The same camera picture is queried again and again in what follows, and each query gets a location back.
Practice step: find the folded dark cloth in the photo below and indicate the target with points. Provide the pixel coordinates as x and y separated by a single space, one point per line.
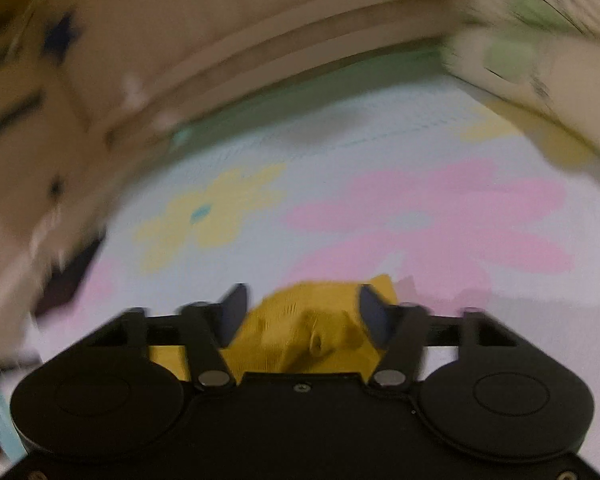
70 275

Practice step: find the folded floral quilt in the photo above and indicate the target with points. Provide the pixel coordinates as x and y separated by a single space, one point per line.
555 80

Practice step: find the floral bed sheet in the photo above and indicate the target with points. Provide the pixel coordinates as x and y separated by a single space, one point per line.
380 160

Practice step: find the black rail strip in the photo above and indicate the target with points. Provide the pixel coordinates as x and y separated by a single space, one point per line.
10 116

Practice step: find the black wall outlet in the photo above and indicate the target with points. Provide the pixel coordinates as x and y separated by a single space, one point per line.
56 187

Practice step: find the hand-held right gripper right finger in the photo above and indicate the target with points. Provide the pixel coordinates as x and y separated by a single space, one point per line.
375 315

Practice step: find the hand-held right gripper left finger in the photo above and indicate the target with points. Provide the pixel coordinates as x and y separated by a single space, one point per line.
232 310

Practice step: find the blue star decoration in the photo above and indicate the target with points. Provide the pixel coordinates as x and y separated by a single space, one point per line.
60 35

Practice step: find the yellow knit sweater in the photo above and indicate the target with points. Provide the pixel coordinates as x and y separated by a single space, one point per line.
290 330

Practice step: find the wooden bed frame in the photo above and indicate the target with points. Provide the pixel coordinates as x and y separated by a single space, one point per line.
180 35

